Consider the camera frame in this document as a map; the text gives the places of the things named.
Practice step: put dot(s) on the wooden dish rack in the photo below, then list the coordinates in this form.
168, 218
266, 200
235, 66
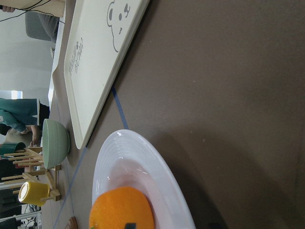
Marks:
32, 160

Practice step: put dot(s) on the dark green cup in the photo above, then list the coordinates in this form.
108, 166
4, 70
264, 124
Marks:
6, 149

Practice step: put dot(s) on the yellow mug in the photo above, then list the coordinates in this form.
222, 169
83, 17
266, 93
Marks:
32, 193

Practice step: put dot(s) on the seated person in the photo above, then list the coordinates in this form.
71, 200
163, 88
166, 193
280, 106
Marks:
49, 12

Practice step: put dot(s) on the white round plate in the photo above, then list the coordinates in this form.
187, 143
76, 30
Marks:
127, 159

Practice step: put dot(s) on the wooden cutting board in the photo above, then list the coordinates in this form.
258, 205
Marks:
72, 223

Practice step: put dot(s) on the green bowl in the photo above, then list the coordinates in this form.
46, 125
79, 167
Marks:
55, 143

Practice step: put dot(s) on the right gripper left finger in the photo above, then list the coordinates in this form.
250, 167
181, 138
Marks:
130, 226

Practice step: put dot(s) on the cream bear tray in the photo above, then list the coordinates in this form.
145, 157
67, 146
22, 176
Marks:
100, 35

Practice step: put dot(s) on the orange fruit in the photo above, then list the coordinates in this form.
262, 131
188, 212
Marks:
114, 208

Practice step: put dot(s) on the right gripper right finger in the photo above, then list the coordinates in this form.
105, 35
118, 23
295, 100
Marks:
214, 225

